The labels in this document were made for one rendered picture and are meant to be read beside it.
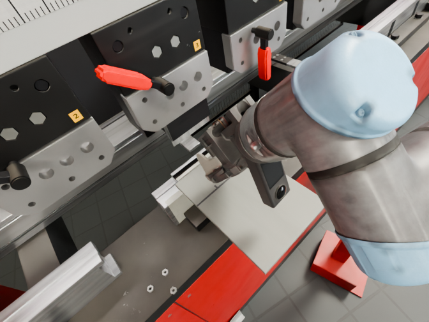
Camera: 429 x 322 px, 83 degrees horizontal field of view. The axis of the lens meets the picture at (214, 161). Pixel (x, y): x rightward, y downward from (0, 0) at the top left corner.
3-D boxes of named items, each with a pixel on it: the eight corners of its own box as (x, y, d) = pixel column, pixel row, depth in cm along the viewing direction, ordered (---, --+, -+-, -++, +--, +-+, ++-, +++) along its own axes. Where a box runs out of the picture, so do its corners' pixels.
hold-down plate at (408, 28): (392, 54, 91) (395, 46, 89) (376, 50, 94) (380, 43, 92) (427, 22, 101) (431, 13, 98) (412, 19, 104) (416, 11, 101)
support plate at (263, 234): (265, 275, 40) (265, 273, 40) (175, 186, 55) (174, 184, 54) (327, 204, 46) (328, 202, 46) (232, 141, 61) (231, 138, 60)
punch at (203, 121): (176, 149, 50) (161, 113, 43) (171, 144, 51) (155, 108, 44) (212, 122, 53) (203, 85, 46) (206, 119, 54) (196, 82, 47)
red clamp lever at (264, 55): (267, 84, 47) (267, 31, 39) (251, 76, 49) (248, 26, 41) (273, 78, 47) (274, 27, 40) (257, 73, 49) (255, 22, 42)
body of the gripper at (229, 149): (228, 116, 42) (261, 85, 31) (258, 154, 43) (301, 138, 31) (195, 141, 40) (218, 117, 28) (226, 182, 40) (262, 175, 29)
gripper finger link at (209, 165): (193, 156, 49) (214, 139, 41) (211, 179, 49) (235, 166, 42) (182, 165, 47) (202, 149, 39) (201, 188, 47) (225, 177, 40)
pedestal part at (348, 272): (361, 298, 117) (369, 292, 108) (309, 269, 129) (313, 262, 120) (371, 261, 126) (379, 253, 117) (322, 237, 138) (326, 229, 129)
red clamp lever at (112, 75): (104, 68, 25) (177, 84, 33) (89, 57, 28) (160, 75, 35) (101, 84, 26) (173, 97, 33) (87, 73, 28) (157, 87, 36)
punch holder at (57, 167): (26, 222, 33) (-127, 137, 20) (13, 186, 37) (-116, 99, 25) (121, 156, 37) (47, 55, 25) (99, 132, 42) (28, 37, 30)
